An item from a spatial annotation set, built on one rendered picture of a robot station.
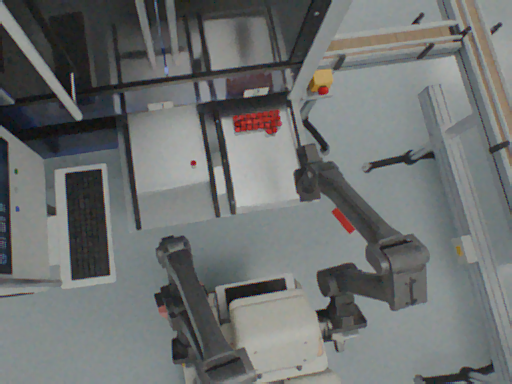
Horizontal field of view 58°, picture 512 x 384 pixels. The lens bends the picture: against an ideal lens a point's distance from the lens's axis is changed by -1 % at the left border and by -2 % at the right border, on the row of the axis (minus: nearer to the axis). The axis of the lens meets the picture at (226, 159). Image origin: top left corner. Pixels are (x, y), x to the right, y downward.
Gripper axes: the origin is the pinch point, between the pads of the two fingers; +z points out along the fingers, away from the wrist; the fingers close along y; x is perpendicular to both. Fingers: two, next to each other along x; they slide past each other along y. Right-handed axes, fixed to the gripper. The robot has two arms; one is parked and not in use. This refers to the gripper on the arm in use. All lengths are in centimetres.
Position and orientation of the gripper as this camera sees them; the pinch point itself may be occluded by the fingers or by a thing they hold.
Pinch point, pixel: (301, 189)
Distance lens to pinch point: 154.1
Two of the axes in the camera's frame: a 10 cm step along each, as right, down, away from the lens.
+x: -9.9, 1.4, -0.9
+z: -0.5, 2.3, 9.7
